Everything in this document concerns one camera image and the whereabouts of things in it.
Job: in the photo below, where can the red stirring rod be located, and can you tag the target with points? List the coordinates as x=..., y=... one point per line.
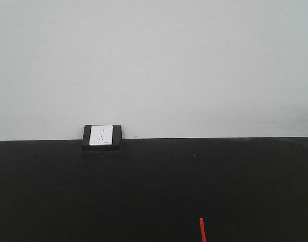
x=202, y=229

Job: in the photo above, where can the black socket mounting box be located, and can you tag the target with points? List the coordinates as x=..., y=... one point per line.
x=116, y=145

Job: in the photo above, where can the white wall power socket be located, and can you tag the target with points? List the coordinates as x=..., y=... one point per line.
x=101, y=135

